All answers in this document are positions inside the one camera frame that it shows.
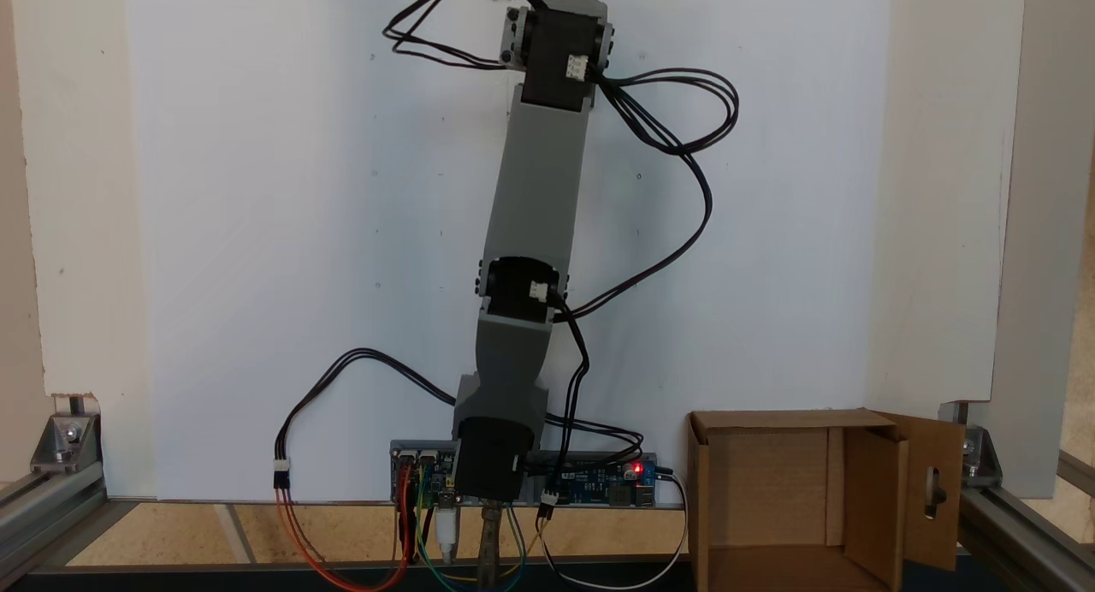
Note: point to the blue circuit board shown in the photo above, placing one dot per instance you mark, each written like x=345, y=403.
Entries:
x=590, y=481

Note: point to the metal base clamp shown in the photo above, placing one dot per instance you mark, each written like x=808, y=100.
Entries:
x=494, y=541

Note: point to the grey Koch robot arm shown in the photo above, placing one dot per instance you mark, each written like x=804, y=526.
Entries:
x=535, y=190

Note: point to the metal corner bracket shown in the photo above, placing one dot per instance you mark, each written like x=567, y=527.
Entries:
x=984, y=464
x=64, y=442

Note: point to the aluminium frame rail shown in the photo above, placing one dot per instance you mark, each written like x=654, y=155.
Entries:
x=1076, y=472
x=1009, y=532
x=43, y=506

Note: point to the brown cardboard box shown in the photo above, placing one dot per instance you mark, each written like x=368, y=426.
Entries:
x=770, y=481

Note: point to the white usb plug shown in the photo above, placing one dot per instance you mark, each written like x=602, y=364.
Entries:
x=446, y=532

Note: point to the white backing board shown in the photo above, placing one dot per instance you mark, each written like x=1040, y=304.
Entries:
x=77, y=233

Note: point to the white paper sheet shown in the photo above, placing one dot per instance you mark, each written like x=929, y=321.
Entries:
x=257, y=233

